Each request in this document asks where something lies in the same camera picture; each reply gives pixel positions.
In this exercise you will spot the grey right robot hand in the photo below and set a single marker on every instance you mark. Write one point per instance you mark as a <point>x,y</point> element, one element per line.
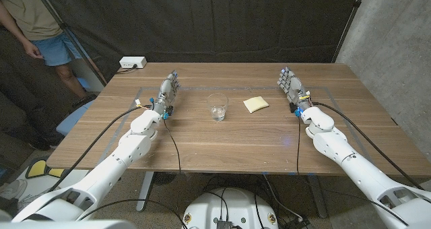
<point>295,91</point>

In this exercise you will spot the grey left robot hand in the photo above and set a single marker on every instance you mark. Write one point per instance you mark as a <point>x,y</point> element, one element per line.
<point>165,94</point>

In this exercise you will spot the black backdrop curtain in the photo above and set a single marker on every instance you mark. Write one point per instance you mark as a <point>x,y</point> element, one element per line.
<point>219,20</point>

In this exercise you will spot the yellow and black floor object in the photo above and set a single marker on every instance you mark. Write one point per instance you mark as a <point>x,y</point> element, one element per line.
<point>37,168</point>

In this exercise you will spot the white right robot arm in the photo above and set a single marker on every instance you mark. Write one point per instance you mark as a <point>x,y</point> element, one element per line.
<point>353,168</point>

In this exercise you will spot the black backdrop pole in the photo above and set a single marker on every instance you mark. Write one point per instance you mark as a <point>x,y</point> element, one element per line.
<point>67,30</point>
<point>350,20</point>

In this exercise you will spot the white table leg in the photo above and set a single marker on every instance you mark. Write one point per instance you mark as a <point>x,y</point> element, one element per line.
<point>145,192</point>

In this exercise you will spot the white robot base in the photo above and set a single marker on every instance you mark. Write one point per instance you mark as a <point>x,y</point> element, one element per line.
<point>232,205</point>

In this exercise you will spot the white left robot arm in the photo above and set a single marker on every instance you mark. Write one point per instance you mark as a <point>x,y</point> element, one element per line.
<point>111,168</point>

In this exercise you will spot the blue stool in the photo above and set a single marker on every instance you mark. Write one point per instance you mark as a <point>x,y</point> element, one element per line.
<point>72,119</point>

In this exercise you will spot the clear glass cup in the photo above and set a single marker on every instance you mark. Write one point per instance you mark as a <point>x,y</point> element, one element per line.
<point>217,112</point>

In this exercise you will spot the white power strip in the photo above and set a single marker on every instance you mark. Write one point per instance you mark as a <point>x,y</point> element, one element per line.
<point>133,62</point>

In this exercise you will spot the person in tan shirt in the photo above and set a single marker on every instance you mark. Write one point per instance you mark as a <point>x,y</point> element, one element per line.
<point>30,13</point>

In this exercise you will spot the grey table leg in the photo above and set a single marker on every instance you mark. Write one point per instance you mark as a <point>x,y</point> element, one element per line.
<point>316,195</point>

